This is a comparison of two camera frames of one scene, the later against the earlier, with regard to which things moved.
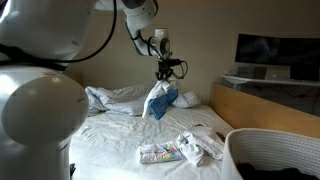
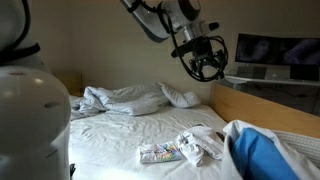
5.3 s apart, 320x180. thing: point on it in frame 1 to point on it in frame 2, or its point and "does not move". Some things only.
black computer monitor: x=285 y=51 does not move
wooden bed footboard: x=244 y=111 does not move
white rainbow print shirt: x=159 y=153 does not move
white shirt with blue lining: x=160 y=98 to x=256 y=154
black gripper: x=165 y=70 to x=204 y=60
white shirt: x=199 y=141 does not move
